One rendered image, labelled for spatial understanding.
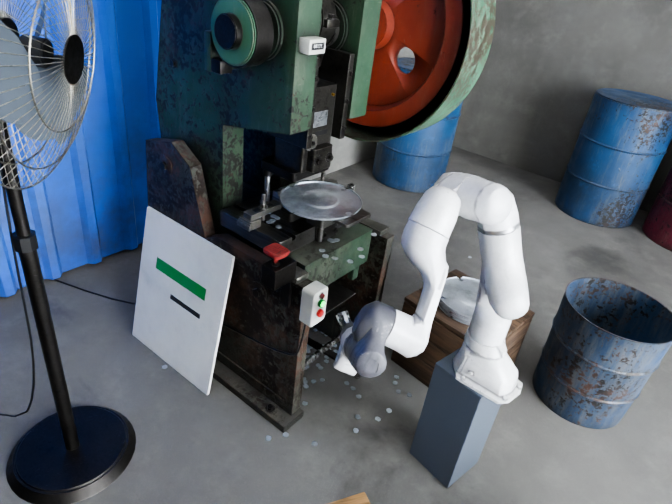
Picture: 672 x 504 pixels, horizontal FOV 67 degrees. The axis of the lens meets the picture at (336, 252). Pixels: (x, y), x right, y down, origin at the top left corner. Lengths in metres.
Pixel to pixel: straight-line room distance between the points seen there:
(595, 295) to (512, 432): 0.71
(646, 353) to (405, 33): 1.44
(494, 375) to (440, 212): 0.61
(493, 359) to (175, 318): 1.22
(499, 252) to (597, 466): 1.13
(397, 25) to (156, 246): 1.23
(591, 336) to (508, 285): 0.76
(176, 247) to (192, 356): 0.43
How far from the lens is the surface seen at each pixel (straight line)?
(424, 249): 1.22
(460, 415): 1.75
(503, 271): 1.45
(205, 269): 1.94
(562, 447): 2.30
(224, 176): 1.86
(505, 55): 4.95
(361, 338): 1.25
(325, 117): 1.76
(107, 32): 2.59
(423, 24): 1.92
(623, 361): 2.19
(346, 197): 1.85
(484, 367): 1.64
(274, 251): 1.53
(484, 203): 1.25
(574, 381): 2.28
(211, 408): 2.09
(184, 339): 2.14
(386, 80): 2.00
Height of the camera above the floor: 1.56
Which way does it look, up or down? 31 degrees down
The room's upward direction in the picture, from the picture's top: 8 degrees clockwise
